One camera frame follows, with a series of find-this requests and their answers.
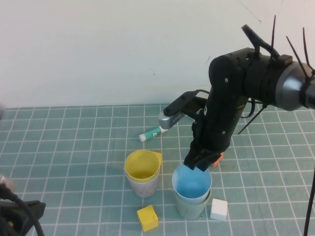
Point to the white foam cube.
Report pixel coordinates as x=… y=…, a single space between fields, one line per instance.
x=218 y=209

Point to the orange foam cube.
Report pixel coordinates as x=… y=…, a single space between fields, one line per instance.
x=219 y=158

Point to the black zip tie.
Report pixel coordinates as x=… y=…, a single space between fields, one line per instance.
x=251 y=123

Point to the yellow plastic cup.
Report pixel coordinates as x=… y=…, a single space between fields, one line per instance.
x=141 y=167

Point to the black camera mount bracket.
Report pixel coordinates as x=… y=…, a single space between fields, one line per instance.
x=194 y=105

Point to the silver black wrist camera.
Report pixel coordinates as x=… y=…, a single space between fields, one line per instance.
x=169 y=120

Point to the light blue plastic cup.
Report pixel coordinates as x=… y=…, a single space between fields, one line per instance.
x=192 y=184

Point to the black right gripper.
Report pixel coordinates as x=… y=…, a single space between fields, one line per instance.
x=216 y=127

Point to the pink plastic cup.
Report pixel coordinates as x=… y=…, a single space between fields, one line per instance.
x=145 y=189

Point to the green plastic cup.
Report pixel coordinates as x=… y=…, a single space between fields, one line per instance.
x=189 y=210

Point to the green white glue stick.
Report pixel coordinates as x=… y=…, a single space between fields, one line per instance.
x=150 y=134

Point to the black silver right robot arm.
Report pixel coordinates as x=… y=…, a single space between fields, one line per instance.
x=270 y=78

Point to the yellow foam cube with notch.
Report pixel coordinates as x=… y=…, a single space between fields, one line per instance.
x=147 y=218

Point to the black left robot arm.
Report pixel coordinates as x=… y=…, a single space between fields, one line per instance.
x=14 y=218

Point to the teal grid tablecloth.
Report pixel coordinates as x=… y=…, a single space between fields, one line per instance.
x=73 y=147

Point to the plain yellow foam cube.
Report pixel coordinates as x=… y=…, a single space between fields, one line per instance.
x=159 y=157

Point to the dark red zip tie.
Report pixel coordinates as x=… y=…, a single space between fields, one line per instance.
x=273 y=32
x=296 y=55
x=305 y=46

